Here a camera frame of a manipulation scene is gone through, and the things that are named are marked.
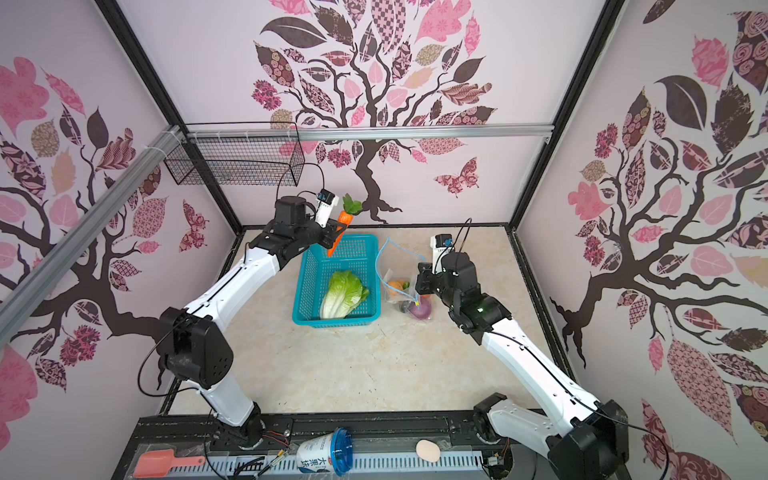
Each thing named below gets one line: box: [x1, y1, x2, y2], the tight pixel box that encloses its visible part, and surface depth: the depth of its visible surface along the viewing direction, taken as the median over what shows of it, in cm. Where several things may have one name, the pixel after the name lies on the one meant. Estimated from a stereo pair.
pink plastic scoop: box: [134, 449, 206, 478], surface depth 70 cm
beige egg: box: [416, 439, 441, 463], surface depth 71 cm
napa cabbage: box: [319, 270, 370, 320], surface depth 94 cm
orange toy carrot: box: [328, 193, 363, 257], surface depth 84 cm
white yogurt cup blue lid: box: [296, 427, 353, 477], surface depth 66 cm
